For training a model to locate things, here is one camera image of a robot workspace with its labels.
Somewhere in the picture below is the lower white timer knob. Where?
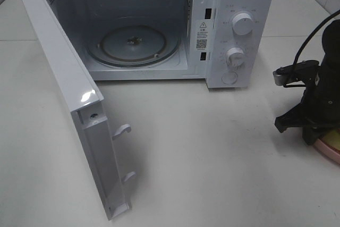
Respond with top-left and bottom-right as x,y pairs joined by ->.
226,47 -> 245,67

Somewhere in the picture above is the white microwave oven body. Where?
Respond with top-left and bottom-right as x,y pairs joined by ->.
49,0 -> 271,88

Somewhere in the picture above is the round door release button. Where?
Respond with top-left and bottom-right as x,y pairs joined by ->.
222,72 -> 238,85

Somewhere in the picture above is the white bread sandwich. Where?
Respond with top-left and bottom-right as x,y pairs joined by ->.
321,129 -> 340,151

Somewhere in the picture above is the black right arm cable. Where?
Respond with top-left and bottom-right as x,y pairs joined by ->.
281,10 -> 340,89

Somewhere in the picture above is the glass microwave turntable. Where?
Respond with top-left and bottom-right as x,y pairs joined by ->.
87,16 -> 181,68

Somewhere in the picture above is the white microwave door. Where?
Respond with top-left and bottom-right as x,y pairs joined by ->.
22,0 -> 135,220

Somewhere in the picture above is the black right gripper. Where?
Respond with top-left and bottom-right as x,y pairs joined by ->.
274,62 -> 339,145

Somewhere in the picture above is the pink round plate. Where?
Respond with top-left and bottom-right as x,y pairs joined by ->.
313,138 -> 340,164

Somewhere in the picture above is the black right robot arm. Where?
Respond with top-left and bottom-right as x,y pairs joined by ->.
273,20 -> 339,145

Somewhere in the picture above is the upper white power knob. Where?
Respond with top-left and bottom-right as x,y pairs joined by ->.
232,11 -> 254,36

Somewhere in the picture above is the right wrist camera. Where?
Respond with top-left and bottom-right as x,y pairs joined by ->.
273,60 -> 319,88

